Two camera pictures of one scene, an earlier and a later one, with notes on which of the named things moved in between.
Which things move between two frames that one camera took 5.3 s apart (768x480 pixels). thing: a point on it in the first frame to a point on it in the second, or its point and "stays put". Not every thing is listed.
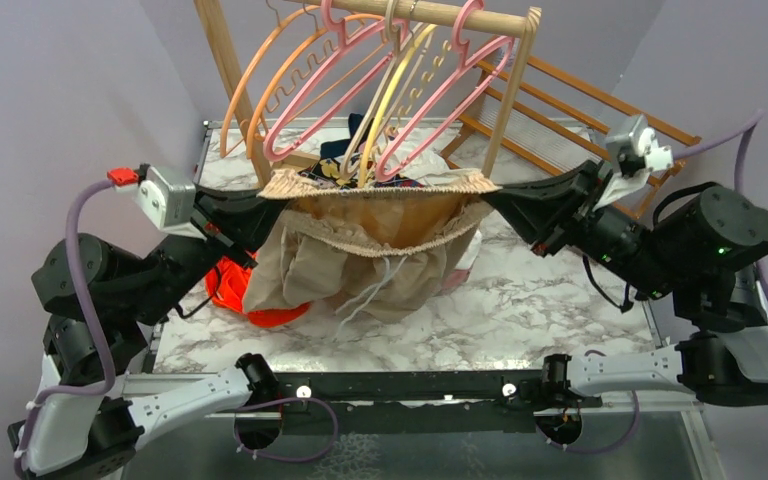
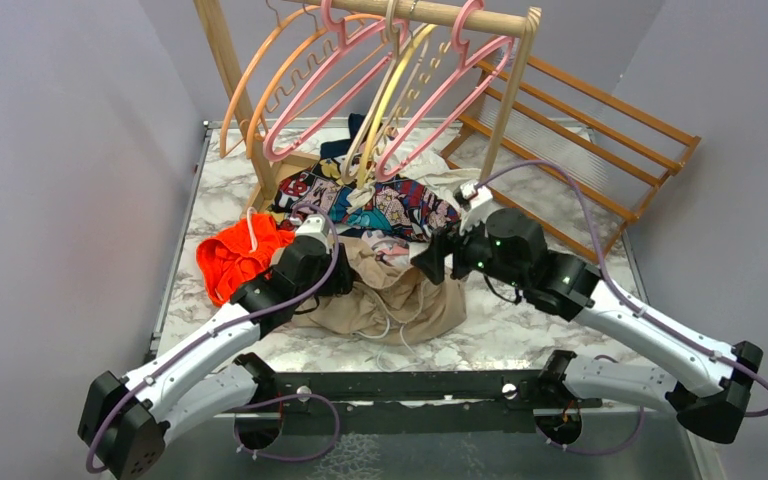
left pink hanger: x=346 y=30 stays put
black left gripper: x=244 y=215 to x=342 y=283
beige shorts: x=368 y=248 to x=390 y=299
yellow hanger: x=387 y=101 stays put
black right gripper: x=536 y=207 to x=444 y=242
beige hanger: x=393 y=33 stays put
